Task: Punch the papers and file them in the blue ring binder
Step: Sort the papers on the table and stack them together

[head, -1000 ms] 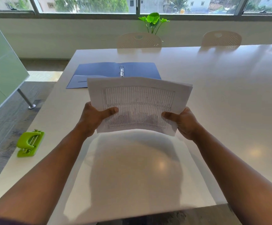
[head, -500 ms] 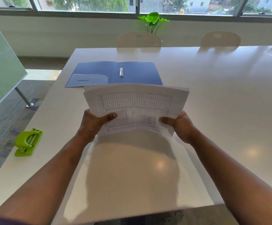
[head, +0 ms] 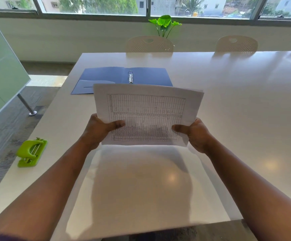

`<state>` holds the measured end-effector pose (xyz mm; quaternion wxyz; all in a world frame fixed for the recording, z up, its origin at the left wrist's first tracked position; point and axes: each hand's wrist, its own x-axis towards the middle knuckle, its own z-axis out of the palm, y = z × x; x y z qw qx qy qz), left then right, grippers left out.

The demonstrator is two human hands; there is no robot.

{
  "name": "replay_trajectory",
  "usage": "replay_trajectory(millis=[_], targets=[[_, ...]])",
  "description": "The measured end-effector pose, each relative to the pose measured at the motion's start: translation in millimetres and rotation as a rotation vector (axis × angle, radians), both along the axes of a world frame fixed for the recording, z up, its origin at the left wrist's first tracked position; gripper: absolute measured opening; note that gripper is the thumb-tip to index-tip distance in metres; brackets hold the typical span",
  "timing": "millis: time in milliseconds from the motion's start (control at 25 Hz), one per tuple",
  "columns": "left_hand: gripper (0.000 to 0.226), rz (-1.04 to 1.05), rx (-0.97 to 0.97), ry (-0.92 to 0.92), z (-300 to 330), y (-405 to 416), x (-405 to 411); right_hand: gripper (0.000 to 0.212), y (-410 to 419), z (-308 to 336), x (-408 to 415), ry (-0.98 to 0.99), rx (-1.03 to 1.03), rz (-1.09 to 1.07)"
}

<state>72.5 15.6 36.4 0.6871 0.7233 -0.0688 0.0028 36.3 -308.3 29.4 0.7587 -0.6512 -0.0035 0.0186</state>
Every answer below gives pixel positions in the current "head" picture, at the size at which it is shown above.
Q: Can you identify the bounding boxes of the metal window frame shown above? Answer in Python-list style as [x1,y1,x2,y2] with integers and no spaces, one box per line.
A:
[0,0,291,22]

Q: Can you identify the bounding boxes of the person's right hand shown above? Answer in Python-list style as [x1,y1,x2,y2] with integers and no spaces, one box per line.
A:
[172,118,212,154]

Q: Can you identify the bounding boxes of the blue ring binder folder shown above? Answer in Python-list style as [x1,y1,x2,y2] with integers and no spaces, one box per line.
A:
[71,67,173,95]

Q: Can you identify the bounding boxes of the green leafy plant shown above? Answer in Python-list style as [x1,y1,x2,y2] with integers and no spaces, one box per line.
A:
[149,15,182,38]

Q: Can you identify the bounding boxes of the green hole punch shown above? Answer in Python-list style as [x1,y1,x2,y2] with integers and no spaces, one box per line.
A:
[16,137,47,168]

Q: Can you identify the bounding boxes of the white printed paper sheets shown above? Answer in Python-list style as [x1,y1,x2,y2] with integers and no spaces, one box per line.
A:
[93,84,204,147]

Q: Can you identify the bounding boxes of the frosted glass partition board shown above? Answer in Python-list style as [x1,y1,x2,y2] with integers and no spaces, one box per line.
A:
[0,9,31,128]

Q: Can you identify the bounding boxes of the grey partition support leg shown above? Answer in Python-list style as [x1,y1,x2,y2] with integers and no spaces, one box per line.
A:
[17,93,37,116]

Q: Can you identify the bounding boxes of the beige perforated chair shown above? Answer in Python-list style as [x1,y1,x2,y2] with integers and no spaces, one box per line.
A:
[125,36,174,53]
[215,35,258,53]

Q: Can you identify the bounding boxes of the person's left forearm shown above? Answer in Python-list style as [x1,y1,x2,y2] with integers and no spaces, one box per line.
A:
[0,137,96,241]

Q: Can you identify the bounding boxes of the person's left hand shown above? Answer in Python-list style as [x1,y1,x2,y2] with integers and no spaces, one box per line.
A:
[80,113,125,151]

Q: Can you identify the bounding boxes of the person's right forearm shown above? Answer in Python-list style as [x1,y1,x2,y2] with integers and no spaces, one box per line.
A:
[202,138,291,241]

